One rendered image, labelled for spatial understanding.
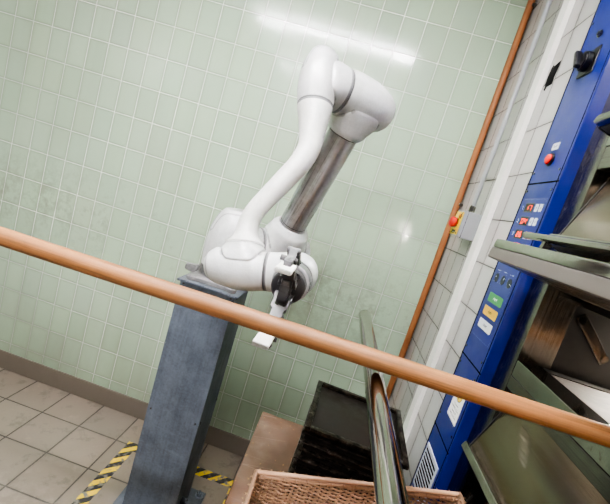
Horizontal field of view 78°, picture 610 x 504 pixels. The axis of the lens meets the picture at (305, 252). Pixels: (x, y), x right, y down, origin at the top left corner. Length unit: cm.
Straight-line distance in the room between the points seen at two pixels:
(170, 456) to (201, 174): 121
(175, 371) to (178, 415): 17
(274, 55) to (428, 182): 91
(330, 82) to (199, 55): 103
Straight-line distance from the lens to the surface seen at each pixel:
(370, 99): 118
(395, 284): 184
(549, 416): 69
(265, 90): 190
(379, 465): 43
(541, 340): 104
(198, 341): 140
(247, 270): 93
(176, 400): 152
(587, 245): 74
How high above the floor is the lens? 140
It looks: 9 degrees down
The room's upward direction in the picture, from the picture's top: 17 degrees clockwise
